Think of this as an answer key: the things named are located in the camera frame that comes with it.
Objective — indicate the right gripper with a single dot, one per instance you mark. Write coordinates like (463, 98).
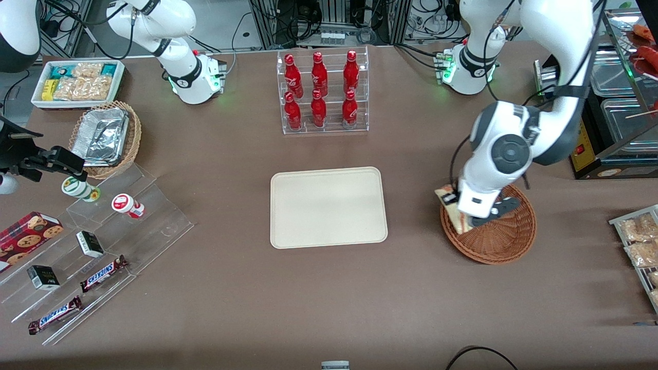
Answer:
(11, 152)

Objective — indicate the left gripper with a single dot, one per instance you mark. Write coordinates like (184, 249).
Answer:
(451, 197)

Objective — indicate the triangle sandwich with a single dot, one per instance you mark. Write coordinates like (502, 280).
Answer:
(459, 220)

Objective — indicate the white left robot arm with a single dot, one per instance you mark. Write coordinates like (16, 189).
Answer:
(509, 154)

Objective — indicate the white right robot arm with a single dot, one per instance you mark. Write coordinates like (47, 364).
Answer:
(154, 20)

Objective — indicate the aluminium foil tray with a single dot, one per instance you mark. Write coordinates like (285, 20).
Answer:
(100, 136)

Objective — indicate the brown round wicker basket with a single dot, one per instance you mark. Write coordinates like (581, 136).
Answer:
(504, 241)

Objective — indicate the light tan wicker basket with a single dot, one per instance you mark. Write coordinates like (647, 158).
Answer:
(134, 133)

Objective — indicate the beige rectangular tray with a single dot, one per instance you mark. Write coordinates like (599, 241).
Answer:
(329, 208)

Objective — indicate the green white yogurt bottle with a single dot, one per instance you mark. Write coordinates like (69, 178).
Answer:
(77, 187)

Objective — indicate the white rectangular snack bin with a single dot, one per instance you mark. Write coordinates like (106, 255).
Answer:
(77, 104)

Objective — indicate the yellow snack packet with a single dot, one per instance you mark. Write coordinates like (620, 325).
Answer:
(49, 90)

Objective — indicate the red tartan cookie box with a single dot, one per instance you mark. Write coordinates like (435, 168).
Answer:
(25, 239)

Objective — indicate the red white yogurt bottle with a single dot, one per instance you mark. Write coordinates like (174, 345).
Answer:
(126, 204)

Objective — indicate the clear bag of crackers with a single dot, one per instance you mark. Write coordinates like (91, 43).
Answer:
(87, 70)
(85, 88)

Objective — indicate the small black box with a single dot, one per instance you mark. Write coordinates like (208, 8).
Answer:
(90, 244)
(43, 277)

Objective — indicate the teal snack packet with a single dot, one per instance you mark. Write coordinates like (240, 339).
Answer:
(108, 69)
(59, 72)

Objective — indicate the clear acrylic stepped shelf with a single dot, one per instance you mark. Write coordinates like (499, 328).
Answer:
(154, 221)

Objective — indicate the Snickers chocolate bar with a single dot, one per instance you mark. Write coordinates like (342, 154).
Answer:
(103, 273)
(55, 314)

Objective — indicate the red cola bottle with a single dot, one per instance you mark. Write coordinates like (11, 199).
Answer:
(351, 74)
(318, 112)
(319, 76)
(293, 77)
(292, 114)
(349, 112)

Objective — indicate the clear acrylic bottle rack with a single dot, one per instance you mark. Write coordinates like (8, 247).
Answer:
(334, 118)

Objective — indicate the black food warmer case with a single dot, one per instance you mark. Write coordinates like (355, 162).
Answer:
(617, 167)

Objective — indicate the clear bag of fried snacks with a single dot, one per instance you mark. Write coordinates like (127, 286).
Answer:
(655, 298)
(654, 278)
(642, 254)
(637, 228)

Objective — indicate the small grey device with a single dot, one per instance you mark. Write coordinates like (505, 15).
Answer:
(335, 365)

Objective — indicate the aluminium frame rack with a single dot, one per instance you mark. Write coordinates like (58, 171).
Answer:
(329, 20)

